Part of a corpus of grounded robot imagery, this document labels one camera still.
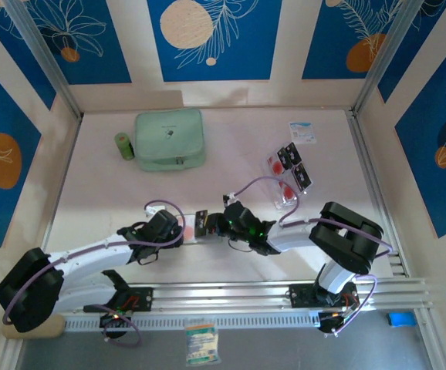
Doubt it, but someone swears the aluminium frame post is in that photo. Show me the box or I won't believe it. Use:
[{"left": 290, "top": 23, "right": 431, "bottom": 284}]
[
  {"left": 352, "top": 0, "right": 431, "bottom": 116},
  {"left": 5, "top": 0, "right": 83, "bottom": 119}
]

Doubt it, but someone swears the aluminium side rail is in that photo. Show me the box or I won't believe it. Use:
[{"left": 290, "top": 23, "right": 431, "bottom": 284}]
[
  {"left": 41, "top": 114, "right": 84, "bottom": 251},
  {"left": 346, "top": 109, "right": 409, "bottom": 278}
]

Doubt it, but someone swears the mint green zip pouch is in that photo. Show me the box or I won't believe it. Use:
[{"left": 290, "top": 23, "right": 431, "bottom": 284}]
[{"left": 133, "top": 107, "right": 208, "bottom": 173}]

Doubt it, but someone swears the beige foam block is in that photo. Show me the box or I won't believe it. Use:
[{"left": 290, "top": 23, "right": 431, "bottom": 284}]
[{"left": 2, "top": 314, "right": 66, "bottom": 340}]

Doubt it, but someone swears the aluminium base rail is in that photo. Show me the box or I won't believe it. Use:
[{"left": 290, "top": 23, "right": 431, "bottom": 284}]
[{"left": 52, "top": 277, "right": 434, "bottom": 313}]

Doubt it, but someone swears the green white plastic packet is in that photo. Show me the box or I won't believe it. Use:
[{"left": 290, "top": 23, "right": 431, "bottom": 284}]
[{"left": 184, "top": 318, "right": 220, "bottom": 365}]

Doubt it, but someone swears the blue white paper sachet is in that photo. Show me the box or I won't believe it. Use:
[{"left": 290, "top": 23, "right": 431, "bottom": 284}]
[{"left": 288, "top": 121, "right": 318, "bottom": 146}]

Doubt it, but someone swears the green card holder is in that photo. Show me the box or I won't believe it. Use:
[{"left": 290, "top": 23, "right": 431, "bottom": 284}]
[{"left": 176, "top": 213, "right": 224, "bottom": 244}]

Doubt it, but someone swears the grey slotted cable duct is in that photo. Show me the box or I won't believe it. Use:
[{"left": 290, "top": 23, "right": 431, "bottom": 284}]
[{"left": 65, "top": 314, "right": 323, "bottom": 332}]

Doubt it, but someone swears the blue sponge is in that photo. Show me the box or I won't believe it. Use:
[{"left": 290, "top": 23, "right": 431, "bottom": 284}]
[{"left": 387, "top": 311, "right": 417, "bottom": 328}]

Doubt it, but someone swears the green cylindrical can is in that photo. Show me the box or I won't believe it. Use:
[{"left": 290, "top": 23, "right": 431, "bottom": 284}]
[{"left": 113, "top": 132, "right": 136, "bottom": 162}]

